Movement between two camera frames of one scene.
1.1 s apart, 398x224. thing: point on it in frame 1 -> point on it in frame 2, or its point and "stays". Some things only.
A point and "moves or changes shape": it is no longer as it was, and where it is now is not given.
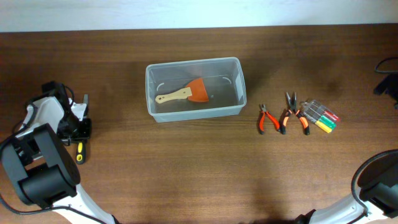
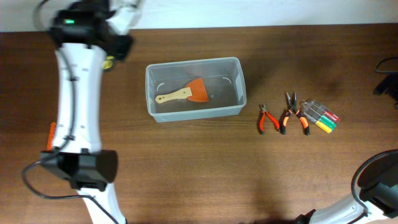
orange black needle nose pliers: [293, 101] stays
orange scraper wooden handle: [195, 91] stays
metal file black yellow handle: [81, 152] moves or changes shape
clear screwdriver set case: [312, 111] stays
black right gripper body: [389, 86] stays
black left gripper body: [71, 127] -> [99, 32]
